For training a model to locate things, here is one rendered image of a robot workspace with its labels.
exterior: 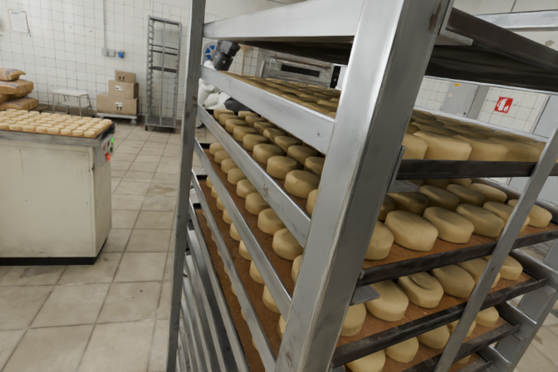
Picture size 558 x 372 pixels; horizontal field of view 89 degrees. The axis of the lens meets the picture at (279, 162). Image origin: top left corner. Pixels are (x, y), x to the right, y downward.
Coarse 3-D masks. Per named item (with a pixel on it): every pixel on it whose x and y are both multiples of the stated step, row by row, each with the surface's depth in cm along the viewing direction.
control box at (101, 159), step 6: (108, 138) 181; (102, 144) 169; (96, 150) 168; (102, 150) 170; (108, 150) 181; (96, 156) 169; (102, 156) 171; (108, 156) 181; (96, 162) 170; (102, 162) 172
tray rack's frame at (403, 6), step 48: (384, 0) 14; (432, 0) 14; (384, 48) 14; (432, 48) 15; (384, 96) 15; (336, 144) 17; (384, 144) 16; (336, 192) 17; (384, 192) 17; (528, 192) 28; (336, 240) 17; (336, 288) 19; (480, 288) 31; (288, 336) 22; (336, 336) 21
